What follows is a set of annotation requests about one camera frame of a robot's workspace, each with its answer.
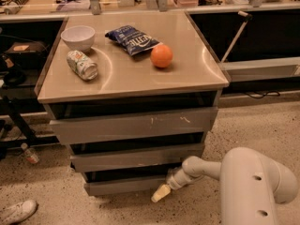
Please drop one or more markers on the blue chip bag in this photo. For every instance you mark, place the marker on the blue chip bag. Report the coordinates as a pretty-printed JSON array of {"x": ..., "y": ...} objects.
[{"x": 132, "y": 40}]

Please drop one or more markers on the plastic bottle on floor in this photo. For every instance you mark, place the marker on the plastic bottle on floor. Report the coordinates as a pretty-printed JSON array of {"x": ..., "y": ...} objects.
[{"x": 30, "y": 153}]

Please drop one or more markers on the crushed green white can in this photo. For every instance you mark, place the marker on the crushed green white can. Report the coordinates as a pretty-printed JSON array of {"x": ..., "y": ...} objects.
[{"x": 82, "y": 65}]

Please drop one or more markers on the black equipment stand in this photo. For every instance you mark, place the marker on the black equipment stand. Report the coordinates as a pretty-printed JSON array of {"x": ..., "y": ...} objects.
[{"x": 30, "y": 137}]

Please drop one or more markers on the grey middle drawer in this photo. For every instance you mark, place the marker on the grey middle drawer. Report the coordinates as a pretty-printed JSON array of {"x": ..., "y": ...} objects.
[{"x": 136, "y": 158}]

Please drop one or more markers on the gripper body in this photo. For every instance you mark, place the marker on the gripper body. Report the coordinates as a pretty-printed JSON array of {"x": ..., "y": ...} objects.
[{"x": 175, "y": 180}]

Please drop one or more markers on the grey bottom drawer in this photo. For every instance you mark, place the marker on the grey bottom drawer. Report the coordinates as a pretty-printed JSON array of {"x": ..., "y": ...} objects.
[{"x": 126, "y": 180}]

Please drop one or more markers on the white bowl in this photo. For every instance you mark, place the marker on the white bowl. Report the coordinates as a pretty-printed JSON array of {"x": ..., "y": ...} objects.
[{"x": 80, "y": 38}]

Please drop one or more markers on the grey drawer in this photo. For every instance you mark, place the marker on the grey drawer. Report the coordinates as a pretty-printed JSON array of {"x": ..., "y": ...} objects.
[
  {"x": 126, "y": 180},
  {"x": 133, "y": 125},
  {"x": 136, "y": 158}
]

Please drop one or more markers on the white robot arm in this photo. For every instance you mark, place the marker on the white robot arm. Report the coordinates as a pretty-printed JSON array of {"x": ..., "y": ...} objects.
[{"x": 251, "y": 185}]

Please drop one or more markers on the white sneaker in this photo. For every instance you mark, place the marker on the white sneaker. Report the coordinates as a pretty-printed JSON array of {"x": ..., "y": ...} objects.
[{"x": 18, "y": 212}]

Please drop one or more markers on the grey top drawer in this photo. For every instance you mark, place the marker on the grey top drawer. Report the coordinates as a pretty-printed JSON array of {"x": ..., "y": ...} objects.
[{"x": 133, "y": 125}]

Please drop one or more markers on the grey drawer cabinet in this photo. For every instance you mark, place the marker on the grey drawer cabinet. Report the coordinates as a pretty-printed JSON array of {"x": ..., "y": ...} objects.
[{"x": 131, "y": 84}]

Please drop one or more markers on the black bag on shelf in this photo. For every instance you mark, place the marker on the black bag on shelf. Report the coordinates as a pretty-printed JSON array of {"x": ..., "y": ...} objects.
[{"x": 32, "y": 52}]

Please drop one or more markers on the orange fruit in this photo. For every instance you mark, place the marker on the orange fruit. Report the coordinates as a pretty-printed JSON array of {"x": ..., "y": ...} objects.
[{"x": 161, "y": 56}]

